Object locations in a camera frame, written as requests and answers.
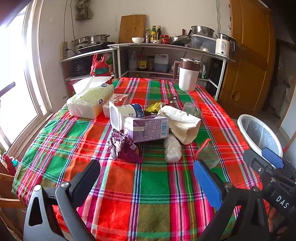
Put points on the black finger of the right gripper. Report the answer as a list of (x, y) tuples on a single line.
[(257, 163)]

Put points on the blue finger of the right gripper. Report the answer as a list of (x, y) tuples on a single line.
[(273, 158)]

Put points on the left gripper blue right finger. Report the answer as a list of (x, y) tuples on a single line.
[(211, 184)]

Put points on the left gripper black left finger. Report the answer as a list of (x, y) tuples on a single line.
[(71, 195)]

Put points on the clear plastic wrap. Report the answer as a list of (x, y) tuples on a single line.
[(173, 149)]

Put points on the cream paper bag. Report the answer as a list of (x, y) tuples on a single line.
[(184, 127)]

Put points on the purple snack wrapper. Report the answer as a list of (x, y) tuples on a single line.
[(122, 148)]

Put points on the clear plastic cup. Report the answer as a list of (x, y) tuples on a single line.
[(191, 109)]

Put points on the brown coffee stick packet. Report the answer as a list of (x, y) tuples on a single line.
[(174, 102)]

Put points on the white yogurt cup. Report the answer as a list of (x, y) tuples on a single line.
[(118, 114)]

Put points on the purple blueberry milk carton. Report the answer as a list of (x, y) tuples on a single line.
[(148, 128)]

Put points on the white trash bin with bag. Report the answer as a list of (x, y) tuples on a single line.
[(258, 135)]

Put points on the white metal kitchen shelf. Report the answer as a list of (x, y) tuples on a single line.
[(137, 60)]

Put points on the person's right hand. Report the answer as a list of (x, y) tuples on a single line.
[(274, 219)]

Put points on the red green plaid tablecloth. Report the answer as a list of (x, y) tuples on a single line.
[(154, 200)]

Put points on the wooden door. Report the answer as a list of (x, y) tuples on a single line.
[(248, 75)]

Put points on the yellow snack wrapper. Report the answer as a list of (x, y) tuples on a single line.
[(154, 108)]

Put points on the yellow tissue pack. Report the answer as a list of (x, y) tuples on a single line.
[(91, 95)]

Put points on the strawberry milk carton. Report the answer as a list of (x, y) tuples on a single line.
[(117, 100)]

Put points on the white brown thermos jug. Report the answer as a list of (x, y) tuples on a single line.
[(188, 73)]

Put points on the white electric kettle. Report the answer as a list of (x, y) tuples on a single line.
[(225, 45)]

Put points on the red reindeer water bottle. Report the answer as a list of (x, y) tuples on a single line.
[(99, 66)]

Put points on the translucent storage box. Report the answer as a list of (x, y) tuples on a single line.
[(204, 43)]

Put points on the white jerrycan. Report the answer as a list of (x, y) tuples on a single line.
[(161, 62)]

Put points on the steel mixing bowl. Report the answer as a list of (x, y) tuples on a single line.
[(202, 31)]

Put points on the frying pan with lid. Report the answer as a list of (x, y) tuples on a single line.
[(181, 40)]

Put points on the white power strip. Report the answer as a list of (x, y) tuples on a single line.
[(64, 50)]

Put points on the steel steamer pot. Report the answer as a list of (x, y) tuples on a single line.
[(90, 40)]

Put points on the red lid jar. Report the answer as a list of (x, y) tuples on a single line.
[(165, 39)]

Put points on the green sauce bottle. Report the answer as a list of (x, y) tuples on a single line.
[(153, 35)]

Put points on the dark soy sauce bottle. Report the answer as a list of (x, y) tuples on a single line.
[(159, 33)]

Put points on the white ceramic bowl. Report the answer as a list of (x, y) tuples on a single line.
[(138, 40)]

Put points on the wooden cutting board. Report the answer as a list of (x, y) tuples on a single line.
[(131, 26)]

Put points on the hanging cloth bag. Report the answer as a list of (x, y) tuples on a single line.
[(83, 11)]

